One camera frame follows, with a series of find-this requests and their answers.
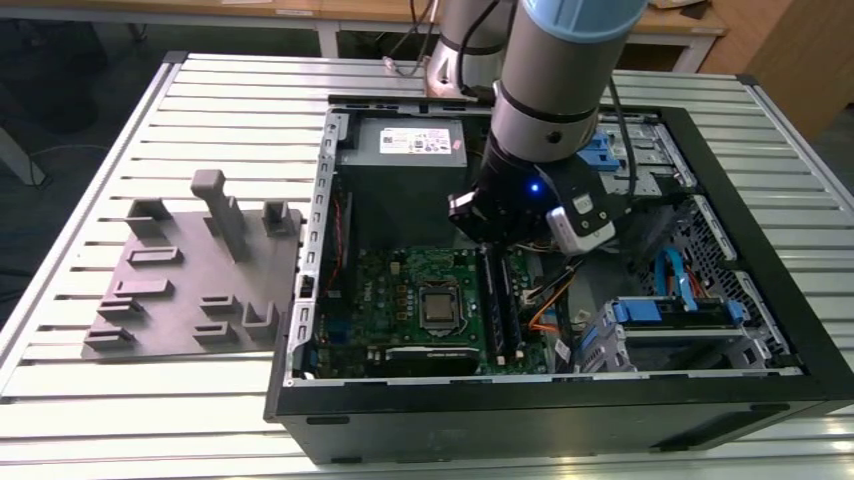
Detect grey power supply unit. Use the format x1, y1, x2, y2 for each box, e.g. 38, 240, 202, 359
337, 117, 493, 241

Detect blue drive latch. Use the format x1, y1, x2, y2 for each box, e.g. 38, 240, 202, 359
577, 127, 626, 174

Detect metal CPU socket cover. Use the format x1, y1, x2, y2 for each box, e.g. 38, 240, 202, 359
414, 282, 466, 336

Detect silver CPU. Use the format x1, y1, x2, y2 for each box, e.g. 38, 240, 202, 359
421, 292, 459, 321

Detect green motherboard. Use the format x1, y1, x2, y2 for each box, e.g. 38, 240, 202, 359
313, 244, 555, 379

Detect metal drive cage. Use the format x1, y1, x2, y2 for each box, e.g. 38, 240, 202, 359
577, 112, 696, 226

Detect hard disk in blue carrier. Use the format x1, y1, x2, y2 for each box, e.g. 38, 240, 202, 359
606, 297, 749, 331

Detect black graphics card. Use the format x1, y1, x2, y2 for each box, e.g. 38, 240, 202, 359
363, 344, 482, 377

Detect metal disk bay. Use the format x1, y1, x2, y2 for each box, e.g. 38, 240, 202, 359
600, 297, 802, 374

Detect black PC case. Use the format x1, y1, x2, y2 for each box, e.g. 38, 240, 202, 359
263, 92, 854, 464

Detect wooden desk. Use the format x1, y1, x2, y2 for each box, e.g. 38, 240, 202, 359
266, 0, 729, 74

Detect grey parts rack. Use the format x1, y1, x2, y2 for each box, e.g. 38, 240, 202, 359
79, 168, 309, 360

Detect wooden cabinet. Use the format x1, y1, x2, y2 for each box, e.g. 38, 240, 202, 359
700, 0, 854, 141

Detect black camera bracket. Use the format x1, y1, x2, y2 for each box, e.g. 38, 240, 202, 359
533, 162, 636, 236

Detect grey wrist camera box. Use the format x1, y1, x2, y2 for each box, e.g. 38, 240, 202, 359
546, 192, 617, 257

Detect orange wire bundle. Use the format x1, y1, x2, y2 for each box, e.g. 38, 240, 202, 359
529, 239, 582, 334

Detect black camera cable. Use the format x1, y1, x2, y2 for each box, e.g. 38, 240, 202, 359
600, 82, 640, 199

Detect black cable bundle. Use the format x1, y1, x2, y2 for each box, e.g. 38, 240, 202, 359
563, 193, 693, 284

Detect red black twisted wire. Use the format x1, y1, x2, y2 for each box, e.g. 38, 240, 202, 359
326, 189, 354, 296

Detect blue flat data cable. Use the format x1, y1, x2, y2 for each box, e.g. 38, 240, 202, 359
653, 247, 700, 314

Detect black loose cable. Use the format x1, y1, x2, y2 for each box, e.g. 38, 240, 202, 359
381, 0, 443, 79

